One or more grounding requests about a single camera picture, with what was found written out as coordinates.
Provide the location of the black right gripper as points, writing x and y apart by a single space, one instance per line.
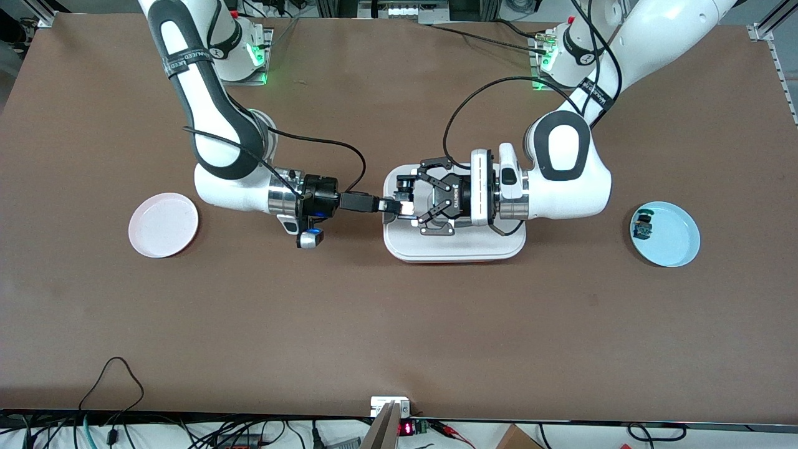
323 195

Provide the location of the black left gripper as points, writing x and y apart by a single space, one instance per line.
460 201

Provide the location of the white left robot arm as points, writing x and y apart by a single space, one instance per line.
561 181

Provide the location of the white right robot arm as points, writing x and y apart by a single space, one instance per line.
206 100

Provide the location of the white lunch box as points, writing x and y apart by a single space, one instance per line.
461 249

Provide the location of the white socket box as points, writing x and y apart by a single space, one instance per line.
379 405

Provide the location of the red digit display module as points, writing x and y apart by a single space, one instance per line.
406 428

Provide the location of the grey metal bar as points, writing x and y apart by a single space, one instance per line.
381 433

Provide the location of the pink round plate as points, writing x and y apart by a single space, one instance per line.
163 226

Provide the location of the red clip leads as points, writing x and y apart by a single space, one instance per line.
452 431

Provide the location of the light blue round plate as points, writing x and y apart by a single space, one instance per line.
676 240

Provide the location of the brown cardboard box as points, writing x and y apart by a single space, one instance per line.
516 439

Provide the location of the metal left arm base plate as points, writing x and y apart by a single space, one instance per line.
534 68

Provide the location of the aluminium frame structure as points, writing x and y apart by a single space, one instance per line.
405 9

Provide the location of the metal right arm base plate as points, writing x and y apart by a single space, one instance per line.
269 56

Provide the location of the blue switch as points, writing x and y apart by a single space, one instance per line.
642 231

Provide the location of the aluminium frame rail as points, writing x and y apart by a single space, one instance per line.
775 65

